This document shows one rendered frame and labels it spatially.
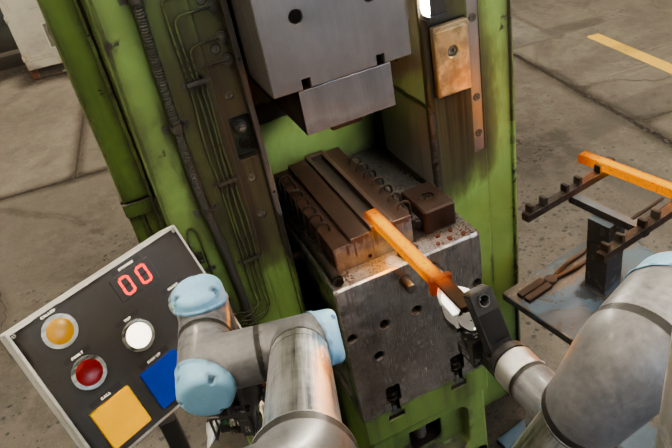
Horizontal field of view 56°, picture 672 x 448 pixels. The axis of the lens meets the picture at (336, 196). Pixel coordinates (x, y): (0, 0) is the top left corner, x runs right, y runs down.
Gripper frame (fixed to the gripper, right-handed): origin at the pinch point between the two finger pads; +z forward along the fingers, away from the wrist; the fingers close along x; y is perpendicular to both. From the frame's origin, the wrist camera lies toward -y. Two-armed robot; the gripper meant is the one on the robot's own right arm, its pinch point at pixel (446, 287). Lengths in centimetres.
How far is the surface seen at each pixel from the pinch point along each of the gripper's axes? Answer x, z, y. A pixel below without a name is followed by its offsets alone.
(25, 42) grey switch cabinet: -104, 577, 56
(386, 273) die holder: -3.1, 21.8, 9.7
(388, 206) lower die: 5.0, 33.9, 1.3
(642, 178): 61, 13, 6
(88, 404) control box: -66, 5, -5
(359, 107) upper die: -0.4, 27.3, -28.6
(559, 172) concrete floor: 148, 145, 100
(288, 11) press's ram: -11, 27, -51
